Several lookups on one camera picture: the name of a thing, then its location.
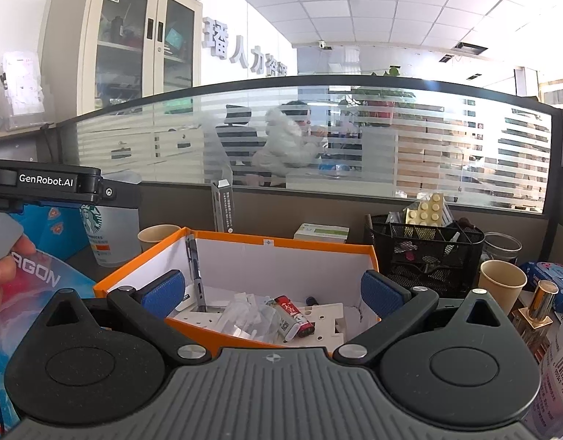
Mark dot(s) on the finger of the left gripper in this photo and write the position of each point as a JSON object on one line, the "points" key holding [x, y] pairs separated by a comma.
{"points": [[119, 194]]}

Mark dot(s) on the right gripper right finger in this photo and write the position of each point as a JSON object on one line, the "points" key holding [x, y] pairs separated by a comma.
{"points": [[448, 362]]}

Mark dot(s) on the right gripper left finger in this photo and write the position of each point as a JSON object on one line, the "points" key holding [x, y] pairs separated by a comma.
{"points": [[86, 362]]}

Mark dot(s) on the black blue marker pen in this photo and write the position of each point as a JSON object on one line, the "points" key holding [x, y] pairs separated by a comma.
{"points": [[311, 301]]}

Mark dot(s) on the green white lighter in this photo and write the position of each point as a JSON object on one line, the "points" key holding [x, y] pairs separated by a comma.
{"points": [[287, 326]]}

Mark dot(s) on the person left hand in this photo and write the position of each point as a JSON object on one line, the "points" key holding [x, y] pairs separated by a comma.
{"points": [[7, 264]]}

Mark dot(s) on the white Starbucks plastic cup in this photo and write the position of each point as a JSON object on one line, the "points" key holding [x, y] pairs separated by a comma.
{"points": [[112, 232]]}

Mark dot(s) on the left brown paper cup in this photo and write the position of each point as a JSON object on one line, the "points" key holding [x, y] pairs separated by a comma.
{"points": [[150, 236]]}

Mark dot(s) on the brown paper cup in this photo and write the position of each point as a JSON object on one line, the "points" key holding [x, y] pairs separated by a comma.
{"points": [[150, 236], [504, 281]]}

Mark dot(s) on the blue paper bag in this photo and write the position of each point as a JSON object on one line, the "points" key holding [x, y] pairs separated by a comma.
{"points": [[57, 231]]}

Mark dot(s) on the gold perfume bottle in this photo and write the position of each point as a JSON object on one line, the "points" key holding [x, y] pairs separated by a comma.
{"points": [[533, 321]]}

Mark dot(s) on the right brown paper cup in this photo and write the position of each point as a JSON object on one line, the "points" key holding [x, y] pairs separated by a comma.
{"points": [[504, 281]]}

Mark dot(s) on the white barcode plastic pouch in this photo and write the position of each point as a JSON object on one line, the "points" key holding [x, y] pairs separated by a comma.
{"points": [[545, 418]]}

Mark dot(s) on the colourful AGON desk mat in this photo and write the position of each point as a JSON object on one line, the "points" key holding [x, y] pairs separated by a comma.
{"points": [[37, 278]]}

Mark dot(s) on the black mesh desk organizer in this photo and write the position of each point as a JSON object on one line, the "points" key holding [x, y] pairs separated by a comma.
{"points": [[444, 259]]}

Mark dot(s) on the white grey product box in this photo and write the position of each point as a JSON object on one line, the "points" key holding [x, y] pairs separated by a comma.
{"points": [[223, 207]]}

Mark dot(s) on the glass jar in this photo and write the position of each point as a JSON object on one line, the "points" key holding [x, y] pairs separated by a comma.
{"points": [[501, 247]]}

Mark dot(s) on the white plastic socket plate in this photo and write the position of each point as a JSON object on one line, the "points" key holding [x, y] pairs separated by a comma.
{"points": [[328, 320]]}

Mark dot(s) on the yellow building block toy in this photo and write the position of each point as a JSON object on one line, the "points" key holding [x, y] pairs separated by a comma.
{"points": [[429, 211]]}

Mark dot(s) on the clear plastic wrapper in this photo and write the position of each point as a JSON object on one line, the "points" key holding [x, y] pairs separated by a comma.
{"points": [[249, 318]]}

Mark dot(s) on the orange cardboard box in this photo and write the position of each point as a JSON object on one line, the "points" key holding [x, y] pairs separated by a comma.
{"points": [[263, 266]]}

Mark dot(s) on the beige glass door cabinet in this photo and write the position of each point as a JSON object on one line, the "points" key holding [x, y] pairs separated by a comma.
{"points": [[98, 53]]}

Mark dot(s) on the green white box stack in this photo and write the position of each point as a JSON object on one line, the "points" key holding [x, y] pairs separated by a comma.
{"points": [[322, 233]]}

